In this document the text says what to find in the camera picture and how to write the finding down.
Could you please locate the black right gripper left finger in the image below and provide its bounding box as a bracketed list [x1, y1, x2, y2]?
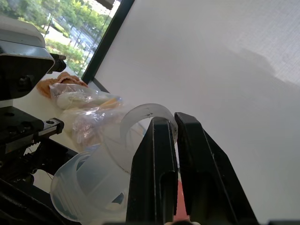
[125, 116, 179, 225]

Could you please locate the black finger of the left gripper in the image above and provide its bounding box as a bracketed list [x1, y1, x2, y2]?
[0, 178, 79, 225]

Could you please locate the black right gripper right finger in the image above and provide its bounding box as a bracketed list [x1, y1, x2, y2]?
[174, 112, 259, 225]

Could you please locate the translucent plastic cup with handle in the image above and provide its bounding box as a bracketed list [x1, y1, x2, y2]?
[50, 102, 181, 224]

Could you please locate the clear bag with syringes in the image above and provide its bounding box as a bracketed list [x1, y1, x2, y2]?
[48, 82, 124, 111]

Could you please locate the orange cloth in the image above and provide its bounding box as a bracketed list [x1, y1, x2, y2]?
[37, 71, 89, 99]

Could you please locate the crumpled clear plastic bag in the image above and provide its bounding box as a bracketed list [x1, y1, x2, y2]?
[61, 106, 132, 153]

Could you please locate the white roller blind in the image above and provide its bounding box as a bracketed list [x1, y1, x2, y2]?
[93, 0, 300, 223]

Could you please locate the black cable plug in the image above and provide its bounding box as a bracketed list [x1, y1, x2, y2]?
[49, 53, 68, 71]

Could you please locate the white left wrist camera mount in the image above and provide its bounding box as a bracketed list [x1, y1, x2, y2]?
[0, 15, 56, 102]

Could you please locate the black window frame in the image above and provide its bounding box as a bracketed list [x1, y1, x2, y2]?
[81, 0, 136, 94]

